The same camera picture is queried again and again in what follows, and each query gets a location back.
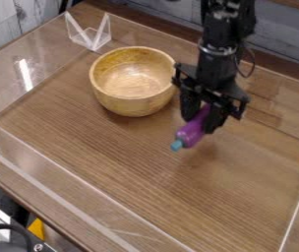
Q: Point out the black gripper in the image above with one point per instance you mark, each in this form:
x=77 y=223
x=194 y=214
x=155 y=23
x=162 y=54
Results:
x=210 y=82

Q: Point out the purple toy eggplant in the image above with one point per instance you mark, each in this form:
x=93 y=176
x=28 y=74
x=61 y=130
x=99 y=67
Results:
x=190 y=133

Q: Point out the brown wooden bowl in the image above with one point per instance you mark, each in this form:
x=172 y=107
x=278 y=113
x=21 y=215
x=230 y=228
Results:
x=131 y=80

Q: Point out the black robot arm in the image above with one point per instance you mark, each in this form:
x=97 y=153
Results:
x=229 y=22

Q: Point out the clear acrylic back barrier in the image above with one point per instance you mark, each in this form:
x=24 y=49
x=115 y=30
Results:
x=274 y=92

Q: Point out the clear acrylic barrier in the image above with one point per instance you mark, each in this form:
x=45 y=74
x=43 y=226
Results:
x=274 y=92
x=75 y=207

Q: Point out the clear acrylic front barrier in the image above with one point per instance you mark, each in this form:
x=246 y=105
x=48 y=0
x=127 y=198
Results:
x=75 y=207

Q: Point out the yellow black device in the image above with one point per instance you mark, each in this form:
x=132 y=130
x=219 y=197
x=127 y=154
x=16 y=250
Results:
x=31 y=239

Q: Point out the clear acrylic corner bracket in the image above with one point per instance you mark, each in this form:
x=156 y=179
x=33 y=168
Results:
x=91 y=38

